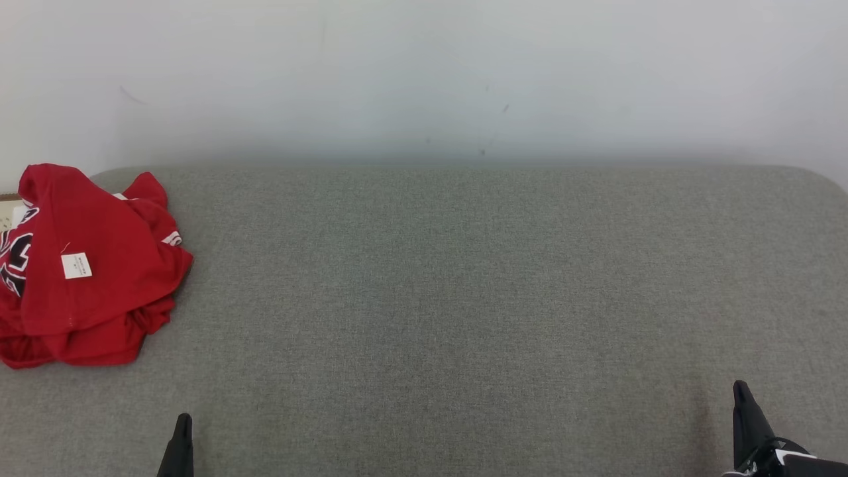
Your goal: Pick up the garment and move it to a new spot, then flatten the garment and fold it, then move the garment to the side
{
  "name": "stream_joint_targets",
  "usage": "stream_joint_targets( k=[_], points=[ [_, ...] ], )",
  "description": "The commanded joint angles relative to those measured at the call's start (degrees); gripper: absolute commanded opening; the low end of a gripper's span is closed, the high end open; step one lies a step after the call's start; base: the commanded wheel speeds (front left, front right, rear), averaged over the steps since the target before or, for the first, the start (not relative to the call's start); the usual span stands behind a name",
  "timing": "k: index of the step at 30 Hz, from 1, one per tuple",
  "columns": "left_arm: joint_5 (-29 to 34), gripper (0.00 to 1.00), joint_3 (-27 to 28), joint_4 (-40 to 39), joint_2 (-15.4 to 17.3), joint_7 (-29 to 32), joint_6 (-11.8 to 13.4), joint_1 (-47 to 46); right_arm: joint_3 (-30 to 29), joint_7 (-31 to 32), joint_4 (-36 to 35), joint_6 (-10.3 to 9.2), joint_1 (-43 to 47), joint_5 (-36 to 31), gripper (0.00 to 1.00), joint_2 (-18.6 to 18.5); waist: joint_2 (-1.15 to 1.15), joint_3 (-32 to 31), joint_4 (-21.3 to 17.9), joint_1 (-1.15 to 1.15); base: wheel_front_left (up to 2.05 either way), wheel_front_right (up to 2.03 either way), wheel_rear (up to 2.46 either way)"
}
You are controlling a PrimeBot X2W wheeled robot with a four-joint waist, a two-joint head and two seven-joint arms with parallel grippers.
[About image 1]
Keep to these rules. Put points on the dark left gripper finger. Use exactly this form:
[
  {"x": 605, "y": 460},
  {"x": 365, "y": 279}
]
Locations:
[{"x": 180, "y": 450}]

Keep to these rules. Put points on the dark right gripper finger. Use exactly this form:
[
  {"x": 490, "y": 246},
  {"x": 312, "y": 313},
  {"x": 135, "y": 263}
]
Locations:
[{"x": 748, "y": 424}]

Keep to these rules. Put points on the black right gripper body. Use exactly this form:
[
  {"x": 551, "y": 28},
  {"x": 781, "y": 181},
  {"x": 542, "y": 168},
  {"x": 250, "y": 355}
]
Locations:
[{"x": 815, "y": 468}]

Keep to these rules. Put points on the red jersey number 23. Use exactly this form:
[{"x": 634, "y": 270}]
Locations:
[{"x": 86, "y": 218}]

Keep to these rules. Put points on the beige perforated laundry basket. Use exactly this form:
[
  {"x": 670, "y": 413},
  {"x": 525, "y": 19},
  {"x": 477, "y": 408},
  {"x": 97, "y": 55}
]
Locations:
[{"x": 8, "y": 215}]

